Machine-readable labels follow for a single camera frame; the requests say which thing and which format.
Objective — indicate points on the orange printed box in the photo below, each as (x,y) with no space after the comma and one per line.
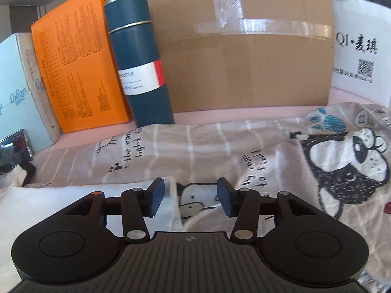
(76,62)

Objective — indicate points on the smartphone with lit screen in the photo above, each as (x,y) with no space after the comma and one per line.
(15,148)

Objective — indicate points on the brown cardboard box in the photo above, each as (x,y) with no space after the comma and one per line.
(220,54)

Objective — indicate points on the large light blue box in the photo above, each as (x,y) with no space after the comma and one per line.
(24,101)

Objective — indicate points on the cartoon print bed sheet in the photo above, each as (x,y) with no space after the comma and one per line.
(336,158)

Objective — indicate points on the white printed tote bag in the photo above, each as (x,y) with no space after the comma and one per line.
(362,49)

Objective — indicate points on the white and black sweatshirt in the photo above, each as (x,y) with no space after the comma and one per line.
(23,207)

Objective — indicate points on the dark blue thermos bottle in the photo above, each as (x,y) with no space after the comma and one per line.
(137,58)

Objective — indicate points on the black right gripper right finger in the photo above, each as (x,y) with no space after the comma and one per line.
(295,239)

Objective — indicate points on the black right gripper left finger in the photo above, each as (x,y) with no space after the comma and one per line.
(86,237)

